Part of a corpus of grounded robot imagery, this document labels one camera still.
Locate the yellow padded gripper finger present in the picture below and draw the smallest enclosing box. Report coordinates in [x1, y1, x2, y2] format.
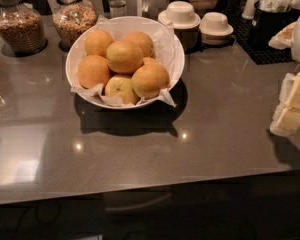
[279, 72, 300, 110]
[270, 103, 300, 137]

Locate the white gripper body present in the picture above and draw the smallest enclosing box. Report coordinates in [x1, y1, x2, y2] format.
[268, 22, 296, 50]

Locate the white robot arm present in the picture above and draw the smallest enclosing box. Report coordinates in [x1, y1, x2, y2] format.
[269, 16, 300, 137]

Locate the white bowl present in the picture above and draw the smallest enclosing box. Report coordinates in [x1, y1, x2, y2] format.
[65, 16, 185, 110]

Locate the black container with sachets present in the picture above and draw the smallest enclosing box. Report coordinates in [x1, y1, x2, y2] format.
[251, 0, 300, 47]

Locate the black rubber mat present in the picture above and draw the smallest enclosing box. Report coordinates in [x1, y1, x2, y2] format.
[228, 16, 293, 65]

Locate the white pepper mill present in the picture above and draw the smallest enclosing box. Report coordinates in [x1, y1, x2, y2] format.
[241, 0, 258, 20]

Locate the small orange behind right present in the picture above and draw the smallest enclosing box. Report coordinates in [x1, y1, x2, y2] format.
[143, 57, 160, 65]

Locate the white paper liner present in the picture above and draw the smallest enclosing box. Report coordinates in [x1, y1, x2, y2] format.
[66, 16, 184, 110]

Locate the clear glass bottle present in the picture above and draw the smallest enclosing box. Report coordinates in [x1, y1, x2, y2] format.
[108, 0, 127, 18]

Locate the yellowish orange front centre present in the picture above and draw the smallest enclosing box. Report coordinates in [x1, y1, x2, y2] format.
[105, 74, 139, 104]

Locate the right glass cereal jar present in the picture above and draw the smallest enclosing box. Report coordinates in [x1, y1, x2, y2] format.
[52, 0, 97, 49]

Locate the glass cereal jar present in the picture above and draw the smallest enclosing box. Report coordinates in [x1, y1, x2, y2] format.
[0, 0, 46, 55]
[52, 0, 97, 49]

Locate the left glass cereal jar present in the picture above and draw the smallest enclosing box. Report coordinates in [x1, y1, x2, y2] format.
[0, 0, 46, 55]

